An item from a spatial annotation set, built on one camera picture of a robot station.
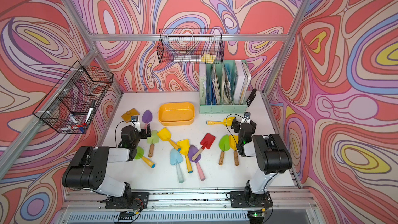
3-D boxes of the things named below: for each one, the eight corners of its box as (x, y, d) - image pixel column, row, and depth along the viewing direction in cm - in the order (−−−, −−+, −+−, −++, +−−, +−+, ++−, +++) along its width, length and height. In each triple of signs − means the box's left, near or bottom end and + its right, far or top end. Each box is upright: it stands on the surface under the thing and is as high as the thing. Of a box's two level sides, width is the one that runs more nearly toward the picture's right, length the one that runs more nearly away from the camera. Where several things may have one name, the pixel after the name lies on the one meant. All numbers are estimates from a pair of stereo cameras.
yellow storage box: (157, 126, 103) (155, 121, 98) (162, 105, 114) (160, 100, 110) (194, 126, 103) (194, 121, 98) (195, 105, 114) (195, 100, 110)
